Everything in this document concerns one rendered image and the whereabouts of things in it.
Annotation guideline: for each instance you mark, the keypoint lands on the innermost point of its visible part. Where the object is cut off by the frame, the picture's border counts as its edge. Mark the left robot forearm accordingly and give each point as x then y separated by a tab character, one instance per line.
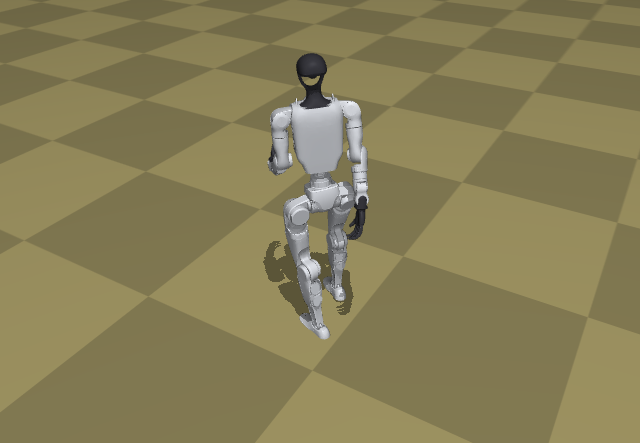
273	167

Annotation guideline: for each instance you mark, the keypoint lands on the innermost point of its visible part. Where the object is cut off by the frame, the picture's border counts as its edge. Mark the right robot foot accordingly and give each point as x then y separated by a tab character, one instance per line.
338	293

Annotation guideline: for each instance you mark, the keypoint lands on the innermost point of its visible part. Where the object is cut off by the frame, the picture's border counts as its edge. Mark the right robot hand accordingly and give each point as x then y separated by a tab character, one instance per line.
359	219

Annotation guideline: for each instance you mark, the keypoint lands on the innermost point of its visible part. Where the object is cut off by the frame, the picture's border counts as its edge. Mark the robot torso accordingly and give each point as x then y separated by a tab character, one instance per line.
318	145

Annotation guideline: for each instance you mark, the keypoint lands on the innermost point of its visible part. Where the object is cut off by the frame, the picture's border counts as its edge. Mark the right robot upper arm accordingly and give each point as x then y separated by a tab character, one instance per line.
354	129

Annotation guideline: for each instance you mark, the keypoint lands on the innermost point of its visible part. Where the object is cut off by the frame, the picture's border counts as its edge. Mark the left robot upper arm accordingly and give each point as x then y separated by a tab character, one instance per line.
280	119

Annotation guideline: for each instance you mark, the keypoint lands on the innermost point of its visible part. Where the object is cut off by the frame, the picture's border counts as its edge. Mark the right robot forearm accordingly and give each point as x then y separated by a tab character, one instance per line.
359	172

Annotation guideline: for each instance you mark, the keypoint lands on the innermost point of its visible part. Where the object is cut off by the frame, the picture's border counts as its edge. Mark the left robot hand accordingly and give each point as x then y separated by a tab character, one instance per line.
272	154

